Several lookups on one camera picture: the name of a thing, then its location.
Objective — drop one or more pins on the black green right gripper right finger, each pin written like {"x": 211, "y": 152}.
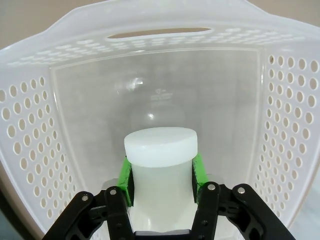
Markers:
{"x": 207, "y": 215}

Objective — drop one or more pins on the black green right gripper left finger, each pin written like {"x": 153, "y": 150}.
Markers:
{"x": 117, "y": 215}

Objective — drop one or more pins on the translucent white lidded jar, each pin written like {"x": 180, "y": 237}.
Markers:
{"x": 161, "y": 150}

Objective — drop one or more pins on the white perforated plastic basket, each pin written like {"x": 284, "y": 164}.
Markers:
{"x": 75, "y": 100}

